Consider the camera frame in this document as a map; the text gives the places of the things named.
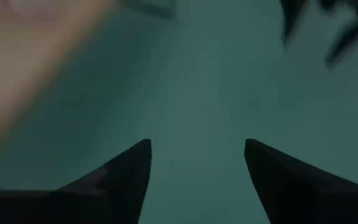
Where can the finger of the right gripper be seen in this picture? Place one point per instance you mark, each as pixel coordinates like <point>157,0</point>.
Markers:
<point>291,18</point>
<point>350,37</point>

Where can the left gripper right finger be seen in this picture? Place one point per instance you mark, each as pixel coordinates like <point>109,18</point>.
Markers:
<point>306,193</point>

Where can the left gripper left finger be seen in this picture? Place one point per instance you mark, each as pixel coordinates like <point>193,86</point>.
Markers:
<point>89,202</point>

